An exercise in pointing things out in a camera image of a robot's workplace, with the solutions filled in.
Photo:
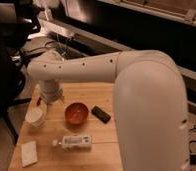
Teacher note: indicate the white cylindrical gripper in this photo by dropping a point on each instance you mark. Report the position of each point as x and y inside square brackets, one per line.
[50, 90]

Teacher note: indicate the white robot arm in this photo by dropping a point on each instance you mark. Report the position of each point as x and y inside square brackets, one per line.
[149, 102]

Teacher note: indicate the red elongated object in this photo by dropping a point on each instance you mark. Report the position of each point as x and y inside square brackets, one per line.
[38, 101]

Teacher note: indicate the white cup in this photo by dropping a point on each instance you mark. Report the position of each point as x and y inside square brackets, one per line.
[35, 117]

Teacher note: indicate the orange bowl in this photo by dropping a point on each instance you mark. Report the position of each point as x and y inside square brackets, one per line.
[76, 113]

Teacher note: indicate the blue device on floor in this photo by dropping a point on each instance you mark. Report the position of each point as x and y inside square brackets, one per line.
[60, 51]

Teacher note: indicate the white plastic bottle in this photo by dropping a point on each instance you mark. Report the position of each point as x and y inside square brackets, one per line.
[73, 141]

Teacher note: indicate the black rectangular block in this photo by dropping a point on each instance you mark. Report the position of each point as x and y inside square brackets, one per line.
[100, 114]

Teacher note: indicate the white sponge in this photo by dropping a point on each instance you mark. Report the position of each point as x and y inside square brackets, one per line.
[29, 153]

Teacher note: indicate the black office chair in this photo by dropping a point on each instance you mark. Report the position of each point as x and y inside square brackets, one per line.
[18, 19]

